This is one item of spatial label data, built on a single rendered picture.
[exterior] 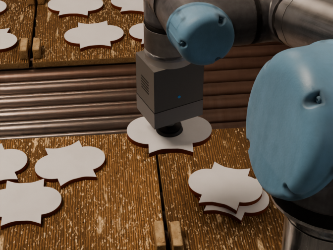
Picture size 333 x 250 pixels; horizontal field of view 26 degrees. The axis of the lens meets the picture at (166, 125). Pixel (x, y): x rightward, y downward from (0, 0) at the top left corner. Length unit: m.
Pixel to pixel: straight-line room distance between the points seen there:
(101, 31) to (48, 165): 0.51
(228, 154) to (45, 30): 0.64
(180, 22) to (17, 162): 0.61
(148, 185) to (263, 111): 0.78
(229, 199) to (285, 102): 0.76
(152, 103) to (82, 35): 0.73
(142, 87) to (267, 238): 0.36
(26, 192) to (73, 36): 0.55
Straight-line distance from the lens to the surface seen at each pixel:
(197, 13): 0.88
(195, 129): 1.16
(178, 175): 1.36
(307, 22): 0.85
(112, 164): 1.39
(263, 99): 0.58
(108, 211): 1.30
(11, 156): 1.42
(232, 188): 1.32
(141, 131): 1.15
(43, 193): 1.33
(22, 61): 1.72
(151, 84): 1.06
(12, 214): 1.30
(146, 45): 1.05
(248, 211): 1.29
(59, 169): 1.38
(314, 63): 0.54
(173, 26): 0.90
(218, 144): 1.44
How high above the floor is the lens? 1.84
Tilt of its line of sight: 37 degrees down
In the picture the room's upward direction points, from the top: straight up
